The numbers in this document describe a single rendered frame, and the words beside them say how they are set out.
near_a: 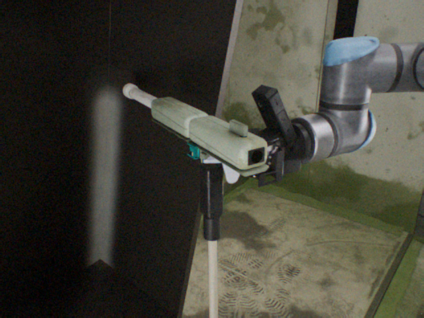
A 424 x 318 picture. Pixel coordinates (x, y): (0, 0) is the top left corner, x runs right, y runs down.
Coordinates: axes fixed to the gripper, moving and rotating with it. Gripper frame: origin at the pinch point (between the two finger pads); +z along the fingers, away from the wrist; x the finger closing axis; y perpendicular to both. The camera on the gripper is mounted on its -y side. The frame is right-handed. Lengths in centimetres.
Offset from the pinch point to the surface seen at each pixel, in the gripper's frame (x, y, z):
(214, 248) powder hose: -1.2, 18.1, -1.1
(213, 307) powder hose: -2.3, 29.5, -0.3
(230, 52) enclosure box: 16.1, -12.6, -15.6
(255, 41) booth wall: 158, 4, -133
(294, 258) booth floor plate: 75, 106, -100
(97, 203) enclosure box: 58, 35, 3
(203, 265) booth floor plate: 96, 106, -56
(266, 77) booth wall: 150, 26, -136
